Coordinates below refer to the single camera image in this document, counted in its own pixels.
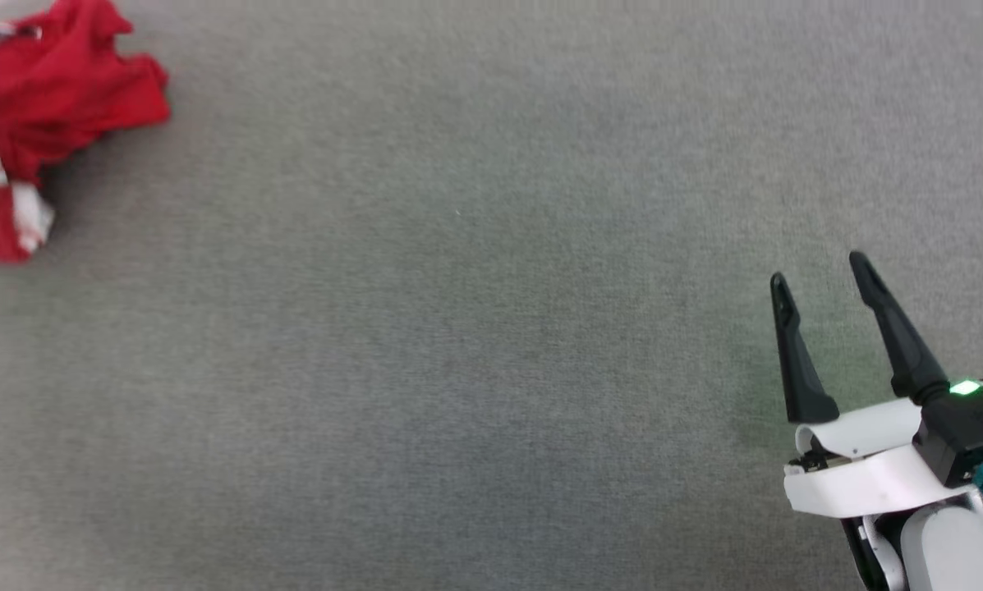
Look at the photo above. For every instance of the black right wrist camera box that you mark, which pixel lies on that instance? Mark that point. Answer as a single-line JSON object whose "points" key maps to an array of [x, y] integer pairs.
{"points": [[963, 431]]}

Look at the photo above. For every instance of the grey fabric sofa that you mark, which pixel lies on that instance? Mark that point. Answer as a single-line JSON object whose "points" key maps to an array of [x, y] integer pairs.
{"points": [[458, 328]]}

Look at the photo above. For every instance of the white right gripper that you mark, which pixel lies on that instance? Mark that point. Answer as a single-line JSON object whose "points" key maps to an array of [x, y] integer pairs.
{"points": [[861, 480]]}

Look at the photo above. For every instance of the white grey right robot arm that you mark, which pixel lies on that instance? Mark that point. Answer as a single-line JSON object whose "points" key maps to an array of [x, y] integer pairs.
{"points": [[943, 550]]}

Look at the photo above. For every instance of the red white-trimmed jersey garment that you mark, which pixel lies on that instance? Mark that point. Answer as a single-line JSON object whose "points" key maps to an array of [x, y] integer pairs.
{"points": [[48, 90]]}

